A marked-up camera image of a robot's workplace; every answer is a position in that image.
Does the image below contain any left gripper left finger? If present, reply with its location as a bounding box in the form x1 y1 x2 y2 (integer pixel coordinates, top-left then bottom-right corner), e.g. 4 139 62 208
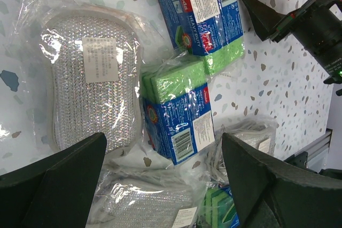
1 132 107 227

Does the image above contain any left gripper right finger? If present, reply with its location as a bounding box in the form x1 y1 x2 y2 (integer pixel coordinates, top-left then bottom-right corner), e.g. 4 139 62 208
222 133 341 227

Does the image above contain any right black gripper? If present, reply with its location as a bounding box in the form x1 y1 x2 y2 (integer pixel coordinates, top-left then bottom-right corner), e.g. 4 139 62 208
241 0 341 85

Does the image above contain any blue green colourful sponge pack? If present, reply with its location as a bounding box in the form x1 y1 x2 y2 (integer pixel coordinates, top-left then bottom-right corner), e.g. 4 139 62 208
196 185 239 228

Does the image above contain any silver scourer pack right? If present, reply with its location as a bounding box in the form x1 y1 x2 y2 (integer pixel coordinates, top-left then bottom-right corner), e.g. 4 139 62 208
208 116 277 184

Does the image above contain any silver scourer pack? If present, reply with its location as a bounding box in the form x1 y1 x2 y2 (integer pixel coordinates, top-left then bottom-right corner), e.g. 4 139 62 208
86 156 210 227
14 0 143 153
208 116 277 184

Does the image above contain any silver scourer pack lower left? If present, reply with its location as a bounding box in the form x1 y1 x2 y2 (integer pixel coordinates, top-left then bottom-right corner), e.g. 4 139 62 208
86 156 210 227

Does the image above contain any silver scourer pack upper left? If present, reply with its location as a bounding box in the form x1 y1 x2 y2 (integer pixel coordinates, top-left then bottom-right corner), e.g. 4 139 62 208
14 0 143 153

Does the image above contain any right aluminium rail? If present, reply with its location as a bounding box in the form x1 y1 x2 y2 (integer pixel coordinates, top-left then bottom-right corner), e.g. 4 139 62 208
284 129 332 173

